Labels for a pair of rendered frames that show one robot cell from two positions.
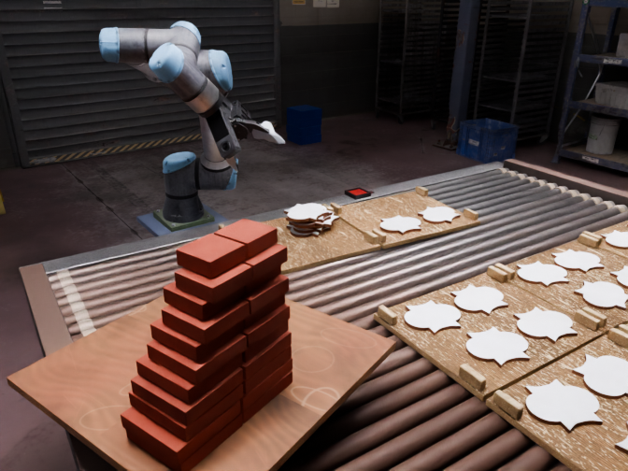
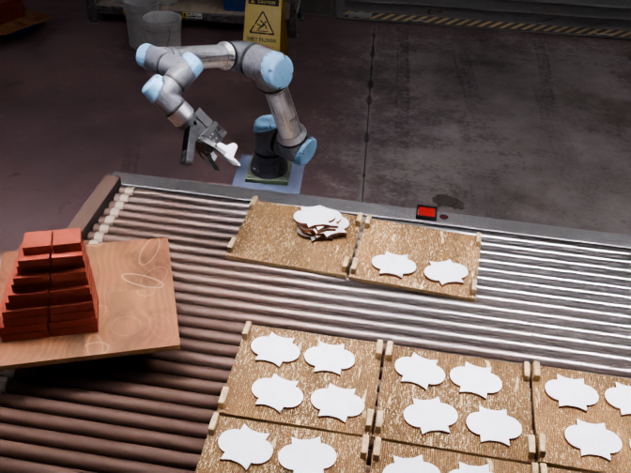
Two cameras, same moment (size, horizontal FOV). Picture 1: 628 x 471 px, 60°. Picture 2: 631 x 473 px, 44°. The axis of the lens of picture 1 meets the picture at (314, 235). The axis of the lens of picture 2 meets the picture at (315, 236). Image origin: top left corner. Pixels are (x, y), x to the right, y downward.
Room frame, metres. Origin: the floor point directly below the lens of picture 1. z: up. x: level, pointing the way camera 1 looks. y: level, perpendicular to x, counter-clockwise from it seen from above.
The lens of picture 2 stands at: (-0.08, -1.41, 2.53)
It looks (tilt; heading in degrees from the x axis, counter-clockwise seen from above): 36 degrees down; 40
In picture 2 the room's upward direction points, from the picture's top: 3 degrees clockwise
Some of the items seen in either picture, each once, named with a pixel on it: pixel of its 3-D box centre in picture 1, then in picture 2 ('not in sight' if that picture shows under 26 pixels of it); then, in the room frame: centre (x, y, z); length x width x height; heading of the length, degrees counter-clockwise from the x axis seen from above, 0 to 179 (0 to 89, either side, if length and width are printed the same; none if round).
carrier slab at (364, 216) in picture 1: (402, 216); (417, 257); (1.77, -0.31, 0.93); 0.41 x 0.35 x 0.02; 119
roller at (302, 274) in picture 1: (393, 249); (366, 283); (1.57, -0.26, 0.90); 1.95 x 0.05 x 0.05; 123
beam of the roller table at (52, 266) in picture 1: (321, 211); (377, 216); (1.92, -0.03, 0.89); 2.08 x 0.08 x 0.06; 123
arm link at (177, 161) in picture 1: (181, 172); (269, 133); (1.86, 0.48, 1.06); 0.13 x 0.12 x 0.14; 93
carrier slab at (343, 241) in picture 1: (296, 240); (297, 236); (1.57, 0.06, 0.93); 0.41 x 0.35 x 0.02; 120
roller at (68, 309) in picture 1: (364, 233); (371, 256); (1.69, -0.18, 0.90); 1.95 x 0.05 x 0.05; 123
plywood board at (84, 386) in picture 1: (211, 362); (85, 297); (0.81, 0.19, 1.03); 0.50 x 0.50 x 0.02; 54
